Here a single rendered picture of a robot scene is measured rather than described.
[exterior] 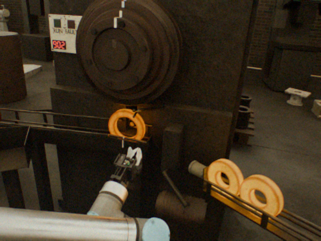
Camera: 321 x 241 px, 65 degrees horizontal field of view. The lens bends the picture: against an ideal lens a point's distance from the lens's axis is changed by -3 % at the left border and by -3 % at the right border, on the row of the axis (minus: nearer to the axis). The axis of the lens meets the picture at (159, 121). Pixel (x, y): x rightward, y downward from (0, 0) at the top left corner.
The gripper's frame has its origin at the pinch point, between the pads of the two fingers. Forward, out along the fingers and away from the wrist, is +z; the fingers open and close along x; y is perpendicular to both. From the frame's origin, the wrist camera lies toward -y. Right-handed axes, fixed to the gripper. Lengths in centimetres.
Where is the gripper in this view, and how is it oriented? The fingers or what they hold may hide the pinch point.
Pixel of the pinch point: (138, 151)
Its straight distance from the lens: 107.1
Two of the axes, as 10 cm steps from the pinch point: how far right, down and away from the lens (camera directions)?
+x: -9.5, -1.8, 2.5
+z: 3.1, -6.3, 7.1
